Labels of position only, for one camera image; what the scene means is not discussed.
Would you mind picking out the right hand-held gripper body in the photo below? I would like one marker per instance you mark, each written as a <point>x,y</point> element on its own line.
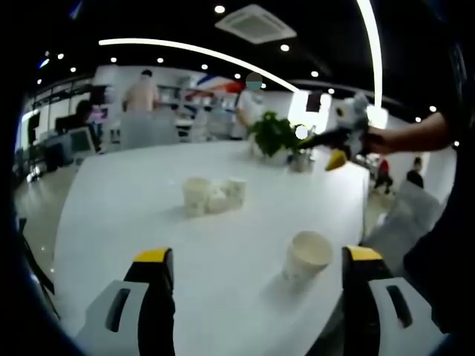
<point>356,115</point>

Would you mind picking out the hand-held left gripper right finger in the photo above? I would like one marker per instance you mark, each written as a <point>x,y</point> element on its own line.
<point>360,315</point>

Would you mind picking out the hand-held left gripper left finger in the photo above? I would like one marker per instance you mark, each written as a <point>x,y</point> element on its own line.
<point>156,315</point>

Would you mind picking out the white paper cup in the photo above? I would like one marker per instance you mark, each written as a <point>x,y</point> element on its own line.
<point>308,259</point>
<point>218,202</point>
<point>196,200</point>
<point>237,193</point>

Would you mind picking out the person's right hand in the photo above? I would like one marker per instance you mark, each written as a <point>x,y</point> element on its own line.
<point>379,140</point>

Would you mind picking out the small grey container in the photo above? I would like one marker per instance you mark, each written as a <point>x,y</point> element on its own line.
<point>301,165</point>

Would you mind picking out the black hanging screen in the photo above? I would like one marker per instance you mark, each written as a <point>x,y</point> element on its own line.
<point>314,102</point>

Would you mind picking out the green potted plant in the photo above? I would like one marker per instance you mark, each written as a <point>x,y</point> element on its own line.
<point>272,133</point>

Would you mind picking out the long ceiling light strip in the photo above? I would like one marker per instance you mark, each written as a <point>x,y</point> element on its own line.
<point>375,55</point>

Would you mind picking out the grey chair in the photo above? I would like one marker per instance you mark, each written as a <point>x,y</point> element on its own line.
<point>148,130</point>
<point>404,222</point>

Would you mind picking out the white table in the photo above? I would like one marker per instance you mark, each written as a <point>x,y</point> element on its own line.
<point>130,222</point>

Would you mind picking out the person's dark clothing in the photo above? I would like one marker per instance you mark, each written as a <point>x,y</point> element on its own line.
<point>445,259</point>

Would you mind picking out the ceiling air conditioner vent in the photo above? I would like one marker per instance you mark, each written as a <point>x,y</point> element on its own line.
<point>256,24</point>

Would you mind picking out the curved ceiling light strip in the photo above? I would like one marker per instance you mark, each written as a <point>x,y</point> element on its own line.
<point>185,45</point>

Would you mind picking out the grey computer monitor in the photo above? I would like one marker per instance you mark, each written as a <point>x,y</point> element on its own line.
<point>82,140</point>

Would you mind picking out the red blue wall banner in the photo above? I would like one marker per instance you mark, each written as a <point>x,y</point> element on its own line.
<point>219,85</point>

